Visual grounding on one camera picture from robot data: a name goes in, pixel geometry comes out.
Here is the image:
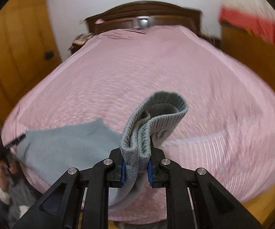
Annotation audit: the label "wooden low cabinet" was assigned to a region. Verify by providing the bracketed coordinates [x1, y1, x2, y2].
[221, 23, 275, 92]

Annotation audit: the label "grey fleece pants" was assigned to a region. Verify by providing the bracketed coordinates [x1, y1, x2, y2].
[16, 91, 188, 211]

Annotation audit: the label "pink floral bedspread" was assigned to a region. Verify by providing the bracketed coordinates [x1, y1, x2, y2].
[1, 25, 275, 224]

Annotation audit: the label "dark wooden headboard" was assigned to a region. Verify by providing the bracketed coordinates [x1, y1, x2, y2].
[85, 1, 202, 36]

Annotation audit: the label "wooden wardrobe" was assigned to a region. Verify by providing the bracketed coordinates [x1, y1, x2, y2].
[0, 0, 61, 124]

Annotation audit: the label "cream and red curtain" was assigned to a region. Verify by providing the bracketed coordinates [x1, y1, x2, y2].
[219, 0, 275, 45]

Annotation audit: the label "pink item on headboard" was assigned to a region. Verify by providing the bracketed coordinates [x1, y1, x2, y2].
[95, 19, 105, 25]

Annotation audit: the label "grey fleece left sleeve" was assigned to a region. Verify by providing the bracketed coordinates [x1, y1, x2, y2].
[0, 178, 36, 228]

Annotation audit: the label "clothes pile on nightstand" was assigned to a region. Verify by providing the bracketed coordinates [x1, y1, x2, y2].
[69, 33, 94, 51]

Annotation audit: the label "person's left hand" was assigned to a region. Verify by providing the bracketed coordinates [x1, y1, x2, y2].
[0, 159, 18, 191]

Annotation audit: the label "black wardrobe door knob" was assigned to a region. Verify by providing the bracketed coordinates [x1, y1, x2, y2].
[44, 50, 54, 60]

